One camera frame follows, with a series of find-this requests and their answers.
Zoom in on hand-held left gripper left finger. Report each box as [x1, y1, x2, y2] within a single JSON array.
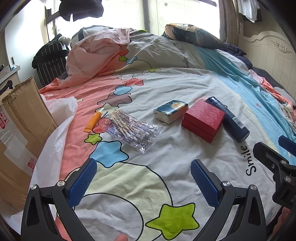
[[21, 158, 102, 241]]

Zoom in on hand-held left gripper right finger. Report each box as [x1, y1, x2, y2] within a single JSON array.
[[190, 159, 270, 241]]

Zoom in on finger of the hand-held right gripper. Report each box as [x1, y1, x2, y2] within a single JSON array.
[[253, 142, 296, 186], [279, 135, 296, 154]]

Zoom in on dark blue bottle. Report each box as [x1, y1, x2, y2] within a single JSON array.
[[205, 97, 250, 143]]

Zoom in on red gift box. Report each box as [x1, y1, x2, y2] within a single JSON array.
[[181, 97, 225, 143]]

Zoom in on orange tube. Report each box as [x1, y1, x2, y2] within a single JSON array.
[[84, 108, 104, 133]]

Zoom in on clear bag of cotton swabs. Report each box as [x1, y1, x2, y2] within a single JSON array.
[[98, 109, 168, 154]]

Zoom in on brown cardboard box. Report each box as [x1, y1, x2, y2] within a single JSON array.
[[0, 75, 58, 214]]

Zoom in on blue painted tissue pack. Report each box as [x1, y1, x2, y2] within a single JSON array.
[[153, 100, 189, 124]]

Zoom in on printed cartoon bed sheet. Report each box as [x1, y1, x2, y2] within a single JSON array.
[[38, 30, 296, 241]]

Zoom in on white plastic bag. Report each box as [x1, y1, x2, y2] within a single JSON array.
[[5, 96, 79, 232]]

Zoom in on dark navy bedding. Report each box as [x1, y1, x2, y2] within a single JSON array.
[[227, 44, 296, 102]]

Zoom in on cream carved headboard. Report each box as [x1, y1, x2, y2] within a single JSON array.
[[238, 22, 296, 77]]

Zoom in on black striped suitcase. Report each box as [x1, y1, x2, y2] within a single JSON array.
[[32, 35, 71, 85]]

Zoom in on pink quilt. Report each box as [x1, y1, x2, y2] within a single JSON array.
[[66, 27, 131, 87]]

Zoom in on white dressing desk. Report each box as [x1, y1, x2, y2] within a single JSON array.
[[0, 65, 21, 93]]

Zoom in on hanging white garment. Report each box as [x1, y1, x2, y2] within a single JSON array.
[[238, 0, 260, 22]]

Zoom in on dark printed pillow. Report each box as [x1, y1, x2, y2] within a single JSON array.
[[162, 23, 232, 50]]

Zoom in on grey pillow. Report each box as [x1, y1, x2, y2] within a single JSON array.
[[70, 25, 114, 47]]

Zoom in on hanging dark garment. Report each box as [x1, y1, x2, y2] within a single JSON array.
[[58, 0, 104, 22]]

